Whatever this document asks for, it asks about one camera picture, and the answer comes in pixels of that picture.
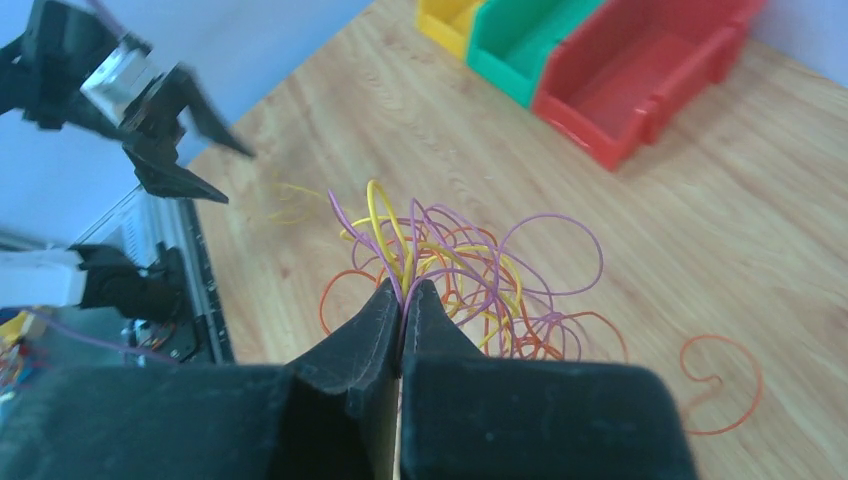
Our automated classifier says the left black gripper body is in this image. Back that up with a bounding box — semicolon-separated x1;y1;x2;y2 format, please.
1;1;193;143

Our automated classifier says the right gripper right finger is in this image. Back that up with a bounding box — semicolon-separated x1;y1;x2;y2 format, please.
400;280;698;479

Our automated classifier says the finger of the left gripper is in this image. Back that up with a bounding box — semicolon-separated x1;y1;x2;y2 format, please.
122;144;229;204
173;64;255;158

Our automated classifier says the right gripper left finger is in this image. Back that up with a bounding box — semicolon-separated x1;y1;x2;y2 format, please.
1;285;400;479

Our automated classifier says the purple cable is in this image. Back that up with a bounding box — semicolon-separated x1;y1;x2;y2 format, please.
327;188;605;362

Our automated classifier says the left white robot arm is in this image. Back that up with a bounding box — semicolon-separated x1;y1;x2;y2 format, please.
1;1;253;323

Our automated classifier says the yellow plastic bin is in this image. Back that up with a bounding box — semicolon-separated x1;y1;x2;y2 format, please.
415;0;484;61

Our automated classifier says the green plastic bin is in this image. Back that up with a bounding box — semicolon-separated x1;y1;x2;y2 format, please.
466;0;603;108

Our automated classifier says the red plastic bin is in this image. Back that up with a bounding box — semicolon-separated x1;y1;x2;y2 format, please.
532;0;765;171

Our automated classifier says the aluminium frame rail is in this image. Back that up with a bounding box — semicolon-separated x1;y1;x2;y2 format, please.
70;188;198;266

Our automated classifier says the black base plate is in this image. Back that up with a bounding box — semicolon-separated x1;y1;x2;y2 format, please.
123;208;234;364

